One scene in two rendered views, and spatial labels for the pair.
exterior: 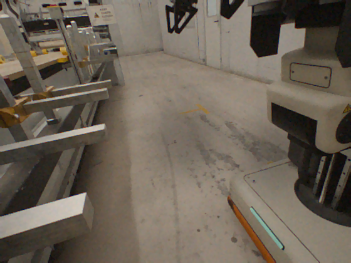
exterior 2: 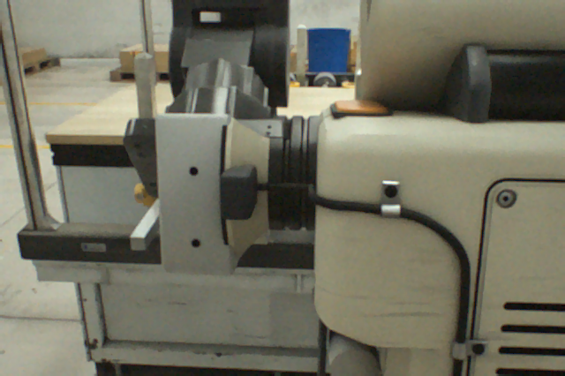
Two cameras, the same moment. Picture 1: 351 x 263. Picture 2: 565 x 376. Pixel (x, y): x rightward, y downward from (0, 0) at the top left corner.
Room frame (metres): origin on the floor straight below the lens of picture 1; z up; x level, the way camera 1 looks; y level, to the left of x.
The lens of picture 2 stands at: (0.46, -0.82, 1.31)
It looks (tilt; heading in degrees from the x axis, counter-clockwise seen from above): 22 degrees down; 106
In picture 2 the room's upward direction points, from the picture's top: straight up
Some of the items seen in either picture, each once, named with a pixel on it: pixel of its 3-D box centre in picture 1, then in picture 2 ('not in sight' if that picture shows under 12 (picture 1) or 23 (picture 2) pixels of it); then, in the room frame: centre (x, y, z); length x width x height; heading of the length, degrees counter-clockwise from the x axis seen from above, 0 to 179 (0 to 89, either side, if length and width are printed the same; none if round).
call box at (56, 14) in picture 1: (56, 14); not in sight; (1.51, 0.68, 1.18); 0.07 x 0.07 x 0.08; 12
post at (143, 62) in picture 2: not in sight; (151, 154); (-0.19, 0.31, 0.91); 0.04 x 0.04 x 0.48; 12
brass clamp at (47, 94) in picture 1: (45, 96); not in sight; (0.81, 0.53, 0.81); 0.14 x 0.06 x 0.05; 12
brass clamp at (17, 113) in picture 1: (14, 111); not in sight; (0.57, 0.48, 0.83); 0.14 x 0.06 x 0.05; 12
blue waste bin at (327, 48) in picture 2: not in sight; (328, 57); (-0.84, 5.92, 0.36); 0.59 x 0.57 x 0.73; 102
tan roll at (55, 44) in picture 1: (73, 41); not in sight; (4.44, 1.88, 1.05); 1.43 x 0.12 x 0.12; 102
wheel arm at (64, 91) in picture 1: (60, 92); not in sight; (0.84, 0.48, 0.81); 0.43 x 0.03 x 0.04; 102
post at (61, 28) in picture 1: (71, 55); not in sight; (1.51, 0.68, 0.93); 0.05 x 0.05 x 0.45; 12
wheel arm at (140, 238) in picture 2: not in sight; (165, 203); (-0.14, 0.27, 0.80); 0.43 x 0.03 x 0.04; 102
